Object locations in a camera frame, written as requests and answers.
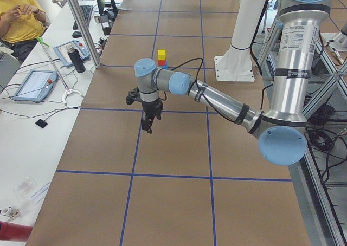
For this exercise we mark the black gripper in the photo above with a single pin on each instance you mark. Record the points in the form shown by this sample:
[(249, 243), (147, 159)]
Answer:
[(152, 107)]

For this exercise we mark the red block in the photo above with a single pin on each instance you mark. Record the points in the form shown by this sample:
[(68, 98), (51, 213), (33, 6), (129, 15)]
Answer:
[(160, 62)]

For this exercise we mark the yellow block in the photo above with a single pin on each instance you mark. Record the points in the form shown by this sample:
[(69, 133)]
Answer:
[(161, 55)]

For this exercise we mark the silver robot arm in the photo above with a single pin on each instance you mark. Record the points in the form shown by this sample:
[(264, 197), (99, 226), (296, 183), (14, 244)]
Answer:
[(280, 130)]

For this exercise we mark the black water bottle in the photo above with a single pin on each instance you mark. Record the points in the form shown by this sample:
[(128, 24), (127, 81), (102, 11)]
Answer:
[(75, 58)]

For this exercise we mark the black label printer box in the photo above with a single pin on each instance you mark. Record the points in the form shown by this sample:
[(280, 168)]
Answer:
[(106, 24)]

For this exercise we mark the small black square pad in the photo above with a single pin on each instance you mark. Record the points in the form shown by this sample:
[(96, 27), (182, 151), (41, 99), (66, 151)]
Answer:
[(41, 123)]

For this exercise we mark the black computer mouse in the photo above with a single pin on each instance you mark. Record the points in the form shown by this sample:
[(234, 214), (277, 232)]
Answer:
[(76, 34)]

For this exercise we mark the far teach pendant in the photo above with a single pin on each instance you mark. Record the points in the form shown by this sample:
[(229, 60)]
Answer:
[(63, 50)]

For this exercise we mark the teach pendant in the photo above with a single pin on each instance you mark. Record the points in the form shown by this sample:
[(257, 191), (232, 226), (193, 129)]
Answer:
[(63, 50), (36, 86)]

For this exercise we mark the near teach pendant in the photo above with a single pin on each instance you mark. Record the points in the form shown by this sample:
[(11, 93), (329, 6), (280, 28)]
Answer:
[(36, 86)]

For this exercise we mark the black monitor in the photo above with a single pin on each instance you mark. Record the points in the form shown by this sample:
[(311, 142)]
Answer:
[(111, 13)]

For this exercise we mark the black keyboard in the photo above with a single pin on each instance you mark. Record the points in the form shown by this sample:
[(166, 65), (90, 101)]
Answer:
[(86, 11)]

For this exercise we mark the metal reacher grabber stick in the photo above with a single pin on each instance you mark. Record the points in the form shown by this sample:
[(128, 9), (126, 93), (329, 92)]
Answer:
[(68, 91)]

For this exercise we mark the person in yellow shirt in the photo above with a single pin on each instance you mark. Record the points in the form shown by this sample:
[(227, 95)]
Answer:
[(22, 23)]

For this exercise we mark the red cylinder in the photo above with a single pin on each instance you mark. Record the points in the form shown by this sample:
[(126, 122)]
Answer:
[(15, 232)]

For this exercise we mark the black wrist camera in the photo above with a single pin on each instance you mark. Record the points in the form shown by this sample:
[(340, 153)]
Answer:
[(133, 95)]

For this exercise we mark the white camera stand pillar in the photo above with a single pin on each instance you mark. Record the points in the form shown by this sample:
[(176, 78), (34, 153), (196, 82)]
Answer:
[(236, 64)]

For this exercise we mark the aluminium frame post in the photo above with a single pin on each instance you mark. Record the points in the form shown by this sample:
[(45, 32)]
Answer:
[(75, 9)]

